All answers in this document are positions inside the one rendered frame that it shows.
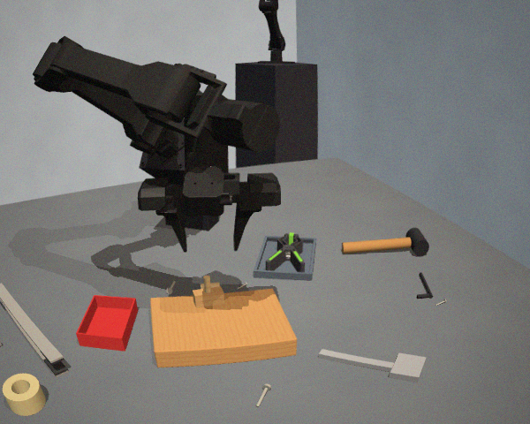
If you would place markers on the red shallow tray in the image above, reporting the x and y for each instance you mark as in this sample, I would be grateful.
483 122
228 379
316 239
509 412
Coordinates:
106 316

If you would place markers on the light wooden board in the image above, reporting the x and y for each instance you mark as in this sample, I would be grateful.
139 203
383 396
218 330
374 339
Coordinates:
250 325

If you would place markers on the mallet with wooden handle and black head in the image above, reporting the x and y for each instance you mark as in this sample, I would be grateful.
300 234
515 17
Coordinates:
416 242

